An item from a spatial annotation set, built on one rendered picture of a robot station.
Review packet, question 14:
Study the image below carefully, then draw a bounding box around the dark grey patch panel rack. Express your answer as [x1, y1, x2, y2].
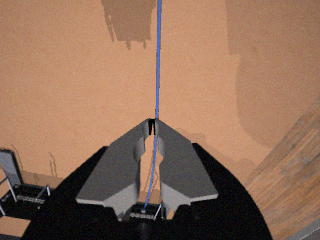
[0, 149, 171, 240]

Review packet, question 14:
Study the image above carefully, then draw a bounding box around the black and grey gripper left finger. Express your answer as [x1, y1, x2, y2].
[20, 118, 153, 240]

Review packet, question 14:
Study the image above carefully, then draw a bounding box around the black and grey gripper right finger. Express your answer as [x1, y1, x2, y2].
[153, 118, 273, 240]

